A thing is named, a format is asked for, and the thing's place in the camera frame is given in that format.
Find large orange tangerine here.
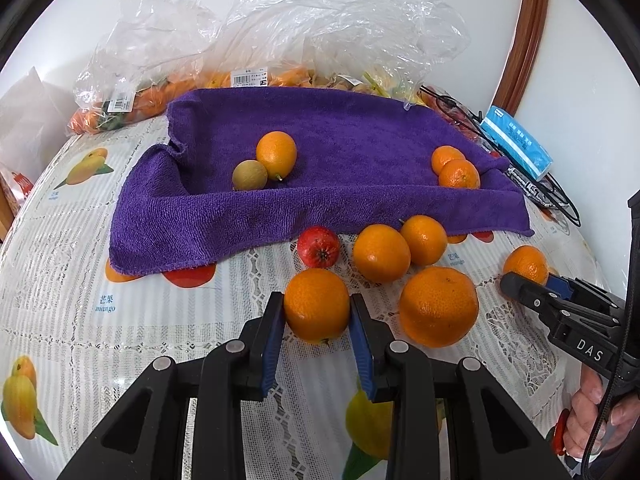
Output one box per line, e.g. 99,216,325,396
398,266,480,348

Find small red apple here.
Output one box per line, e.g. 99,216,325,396
297,226,341,269

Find small brown kiwi fruit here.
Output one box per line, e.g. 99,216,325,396
232,159,269,191

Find oval orange kumquat fruit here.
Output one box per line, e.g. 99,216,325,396
256,131,297,181

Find right human hand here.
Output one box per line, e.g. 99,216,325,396
563,364,639,460

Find patterned grey pouch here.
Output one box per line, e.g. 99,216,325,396
506,166,568,209

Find fruit print tablecloth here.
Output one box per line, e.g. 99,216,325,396
1,117,580,479

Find blue tissue pack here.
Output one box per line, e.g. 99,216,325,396
480,105,553,181

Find purple towel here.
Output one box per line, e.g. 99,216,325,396
110,88,532,275

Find white plastic bag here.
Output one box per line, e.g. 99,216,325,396
1,67,76,185

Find clear bag of kumquats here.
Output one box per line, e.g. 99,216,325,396
204,0,471,105

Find clear bag of tangerines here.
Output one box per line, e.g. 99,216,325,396
67,0,221,134

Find black cable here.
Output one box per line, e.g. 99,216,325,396
418,84,583,229

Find brown wooden door frame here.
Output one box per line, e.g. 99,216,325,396
492,0,549,116

